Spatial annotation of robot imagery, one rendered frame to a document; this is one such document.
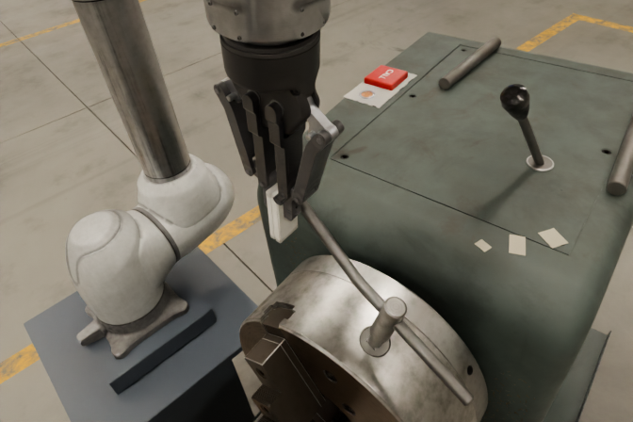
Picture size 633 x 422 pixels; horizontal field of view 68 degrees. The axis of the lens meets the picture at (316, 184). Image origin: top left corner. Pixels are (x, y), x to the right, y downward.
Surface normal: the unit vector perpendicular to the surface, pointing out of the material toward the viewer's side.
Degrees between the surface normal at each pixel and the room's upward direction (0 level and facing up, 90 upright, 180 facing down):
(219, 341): 0
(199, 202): 87
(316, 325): 7
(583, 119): 0
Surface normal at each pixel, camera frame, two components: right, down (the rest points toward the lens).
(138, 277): 0.82, 0.29
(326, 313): -0.18, -0.80
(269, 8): 0.14, 0.69
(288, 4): 0.36, 0.65
